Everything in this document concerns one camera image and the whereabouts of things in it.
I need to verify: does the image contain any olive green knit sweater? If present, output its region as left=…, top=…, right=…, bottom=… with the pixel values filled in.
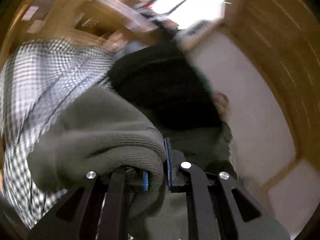
left=26, top=84, right=235, bottom=218

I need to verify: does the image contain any black white gingham bedsheet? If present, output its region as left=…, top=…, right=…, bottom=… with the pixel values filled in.
left=1, top=39, right=114, bottom=228

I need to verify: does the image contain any black garment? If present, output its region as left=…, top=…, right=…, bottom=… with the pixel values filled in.
left=108, top=42, right=222, bottom=132

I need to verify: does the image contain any wooden bed frame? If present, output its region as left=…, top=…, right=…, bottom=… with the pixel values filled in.
left=224, top=0, right=319, bottom=190

